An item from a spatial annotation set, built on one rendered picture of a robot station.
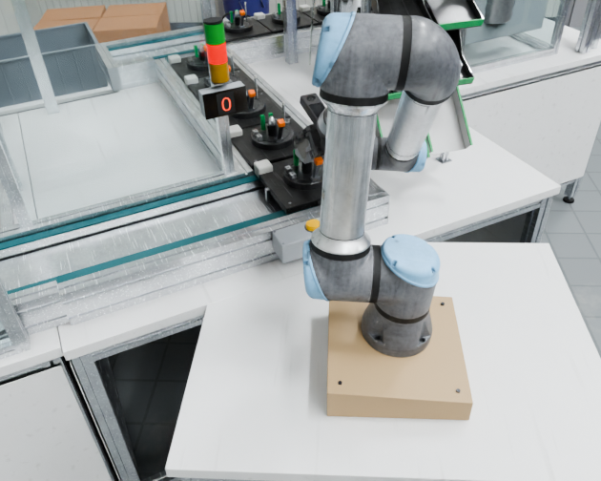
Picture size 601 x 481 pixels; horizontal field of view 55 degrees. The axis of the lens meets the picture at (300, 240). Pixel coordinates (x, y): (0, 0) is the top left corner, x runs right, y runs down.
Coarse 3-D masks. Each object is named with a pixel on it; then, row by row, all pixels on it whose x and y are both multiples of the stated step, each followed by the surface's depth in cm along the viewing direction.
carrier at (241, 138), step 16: (240, 128) 189; (256, 128) 193; (272, 128) 182; (288, 128) 188; (240, 144) 184; (256, 144) 182; (272, 144) 180; (288, 144) 182; (256, 160) 176; (272, 160) 176
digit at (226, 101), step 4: (228, 92) 153; (232, 92) 153; (220, 96) 153; (224, 96) 153; (228, 96) 153; (232, 96) 154; (220, 100) 153; (224, 100) 154; (228, 100) 154; (232, 100) 155; (220, 104) 154; (224, 104) 154; (228, 104) 155; (232, 104) 155; (220, 108) 154; (224, 108) 155; (228, 108) 155; (232, 108) 156; (220, 112) 155; (224, 112) 155; (228, 112) 156; (232, 112) 156
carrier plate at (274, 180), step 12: (276, 168) 172; (264, 180) 167; (276, 180) 167; (276, 192) 162; (288, 192) 162; (300, 192) 162; (312, 192) 162; (288, 204) 157; (300, 204) 157; (312, 204) 159
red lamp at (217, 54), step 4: (224, 44) 146; (208, 48) 146; (212, 48) 145; (216, 48) 145; (220, 48) 145; (224, 48) 146; (208, 52) 147; (212, 52) 146; (216, 52) 146; (220, 52) 146; (224, 52) 147; (208, 56) 147; (212, 56) 146; (216, 56) 146; (220, 56) 147; (224, 56) 147; (208, 60) 148; (212, 60) 147; (216, 60) 147; (220, 60) 147; (224, 60) 148; (212, 64) 148; (216, 64) 148
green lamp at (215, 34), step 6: (204, 24) 142; (222, 24) 143; (204, 30) 143; (210, 30) 142; (216, 30) 142; (222, 30) 144; (210, 36) 143; (216, 36) 143; (222, 36) 144; (210, 42) 144; (216, 42) 144; (222, 42) 145
